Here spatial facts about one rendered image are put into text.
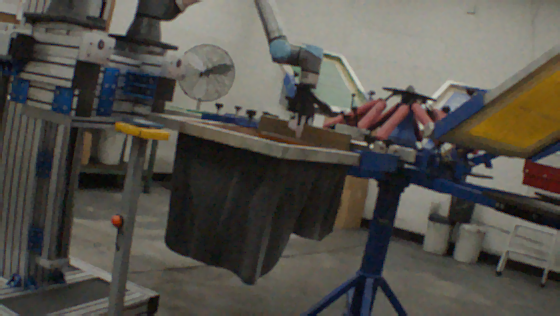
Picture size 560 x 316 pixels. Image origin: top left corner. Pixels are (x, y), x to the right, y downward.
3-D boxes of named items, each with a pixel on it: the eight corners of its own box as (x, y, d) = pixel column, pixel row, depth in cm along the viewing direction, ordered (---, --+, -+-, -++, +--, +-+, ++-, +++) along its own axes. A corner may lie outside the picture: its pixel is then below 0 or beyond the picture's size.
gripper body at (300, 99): (296, 114, 246) (302, 84, 245) (314, 117, 241) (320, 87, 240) (285, 112, 240) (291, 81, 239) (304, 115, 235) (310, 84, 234)
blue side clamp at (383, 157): (360, 169, 219) (364, 150, 218) (348, 166, 222) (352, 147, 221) (395, 172, 243) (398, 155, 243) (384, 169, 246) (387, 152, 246)
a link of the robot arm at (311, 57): (304, 45, 242) (326, 49, 241) (299, 72, 243) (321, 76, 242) (301, 42, 235) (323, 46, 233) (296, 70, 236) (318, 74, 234)
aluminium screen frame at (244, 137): (280, 158, 180) (283, 145, 179) (146, 123, 213) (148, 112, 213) (393, 168, 244) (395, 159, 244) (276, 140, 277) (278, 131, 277)
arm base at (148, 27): (117, 34, 233) (123, 11, 232) (138, 40, 247) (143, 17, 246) (147, 38, 227) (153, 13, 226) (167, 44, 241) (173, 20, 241)
